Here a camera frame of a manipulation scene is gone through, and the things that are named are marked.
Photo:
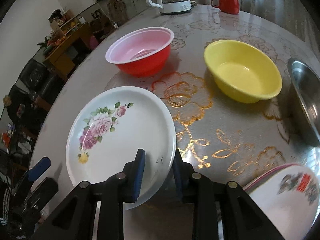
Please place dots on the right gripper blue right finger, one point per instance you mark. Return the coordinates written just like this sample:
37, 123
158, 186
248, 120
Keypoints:
220, 204

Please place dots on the red enamel mug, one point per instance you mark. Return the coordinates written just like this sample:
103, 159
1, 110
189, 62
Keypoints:
227, 6

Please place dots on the black leather armchair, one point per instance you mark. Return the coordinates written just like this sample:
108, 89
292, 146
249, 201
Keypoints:
42, 88

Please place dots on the yellow plastic bowl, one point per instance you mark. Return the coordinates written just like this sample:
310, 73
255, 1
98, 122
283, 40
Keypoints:
242, 72

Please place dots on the wooden shelf with items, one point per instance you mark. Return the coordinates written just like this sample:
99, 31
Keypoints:
64, 23

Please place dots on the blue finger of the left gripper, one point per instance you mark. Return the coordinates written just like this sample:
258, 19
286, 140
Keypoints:
40, 197
25, 183

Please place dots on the red plastic bowl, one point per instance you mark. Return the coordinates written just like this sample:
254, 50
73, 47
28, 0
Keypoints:
141, 53

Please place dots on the wooden sideboard cabinet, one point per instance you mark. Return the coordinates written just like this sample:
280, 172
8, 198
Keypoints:
59, 61

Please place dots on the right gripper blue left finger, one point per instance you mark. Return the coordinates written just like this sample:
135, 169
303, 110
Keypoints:
95, 211

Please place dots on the white plate red characters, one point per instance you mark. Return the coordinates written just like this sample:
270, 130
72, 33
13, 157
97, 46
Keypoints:
290, 200

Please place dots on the stainless steel bowl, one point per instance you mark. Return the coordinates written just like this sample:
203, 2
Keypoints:
304, 100

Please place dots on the white plate pink roses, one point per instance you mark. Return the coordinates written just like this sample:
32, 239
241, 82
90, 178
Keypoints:
110, 129

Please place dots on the wooden carved chair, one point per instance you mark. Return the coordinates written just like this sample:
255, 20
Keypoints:
117, 11

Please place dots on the large pink-rimmed floral plate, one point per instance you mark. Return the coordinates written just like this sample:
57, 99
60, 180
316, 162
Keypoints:
268, 174

